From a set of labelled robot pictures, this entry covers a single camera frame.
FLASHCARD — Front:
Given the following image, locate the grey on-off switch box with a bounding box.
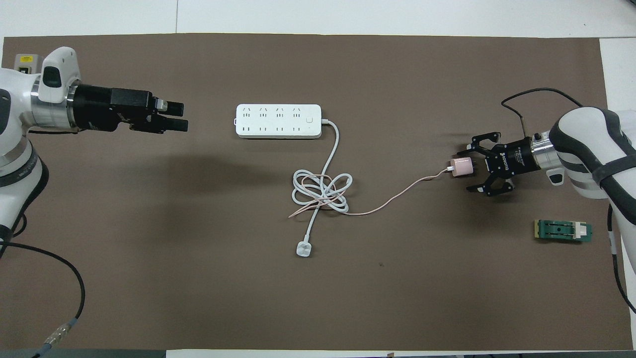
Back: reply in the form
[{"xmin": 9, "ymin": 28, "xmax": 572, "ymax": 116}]
[{"xmin": 14, "ymin": 53, "xmax": 43, "ymax": 76}]

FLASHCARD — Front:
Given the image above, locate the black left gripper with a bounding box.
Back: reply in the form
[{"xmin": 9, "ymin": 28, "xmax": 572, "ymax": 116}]
[{"xmin": 74, "ymin": 85, "xmax": 190, "ymax": 134}]

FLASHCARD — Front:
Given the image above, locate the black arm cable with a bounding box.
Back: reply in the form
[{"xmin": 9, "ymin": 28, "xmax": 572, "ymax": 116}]
[
  {"xmin": 501, "ymin": 87, "xmax": 636, "ymax": 315},
  {"xmin": 0, "ymin": 214, "xmax": 86, "ymax": 358}
]

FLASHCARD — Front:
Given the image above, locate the thin pink charging cable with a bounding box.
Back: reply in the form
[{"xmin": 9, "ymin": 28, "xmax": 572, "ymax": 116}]
[{"xmin": 288, "ymin": 168, "xmax": 454, "ymax": 220}]

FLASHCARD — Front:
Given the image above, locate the white power strip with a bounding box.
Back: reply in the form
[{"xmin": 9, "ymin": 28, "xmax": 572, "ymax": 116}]
[{"xmin": 235, "ymin": 103, "xmax": 322, "ymax": 139}]

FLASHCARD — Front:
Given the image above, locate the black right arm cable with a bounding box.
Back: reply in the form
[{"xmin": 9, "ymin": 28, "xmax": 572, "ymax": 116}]
[{"xmin": 501, "ymin": 87, "xmax": 636, "ymax": 315}]

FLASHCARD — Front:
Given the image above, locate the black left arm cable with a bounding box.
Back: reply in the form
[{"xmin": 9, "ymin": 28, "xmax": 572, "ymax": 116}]
[{"xmin": 0, "ymin": 214, "xmax": 86, "ymax": 358}]

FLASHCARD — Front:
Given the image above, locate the brown table mat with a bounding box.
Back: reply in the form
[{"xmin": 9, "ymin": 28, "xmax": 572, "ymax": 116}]
[{"xmin": 0, "ymin": 33, "xmax": 635, "ymax": 351}]

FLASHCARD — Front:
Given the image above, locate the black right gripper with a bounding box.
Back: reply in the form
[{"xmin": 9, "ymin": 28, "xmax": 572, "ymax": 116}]
[{"xmin": 456, "ymin": 131, "xmax": 542, "ymax": 197}]

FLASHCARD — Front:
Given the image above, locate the green knife switch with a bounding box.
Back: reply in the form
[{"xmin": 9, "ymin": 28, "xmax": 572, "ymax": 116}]
[{"xmin": 534, "ymin": 219, "xmax": 593, "ymax": 245}]

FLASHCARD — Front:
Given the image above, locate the white power strip cord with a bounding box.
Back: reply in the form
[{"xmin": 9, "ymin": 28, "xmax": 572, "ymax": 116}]
[{"xmin": 291, "ymin": 118, "xmax": 354, "ymax": 258}]

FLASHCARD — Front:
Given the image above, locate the pink charger adapter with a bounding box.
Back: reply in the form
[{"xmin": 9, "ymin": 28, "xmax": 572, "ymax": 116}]
[{"xmin": 448, "ymin": 156, "xmax": 479, "ymax": 179}]

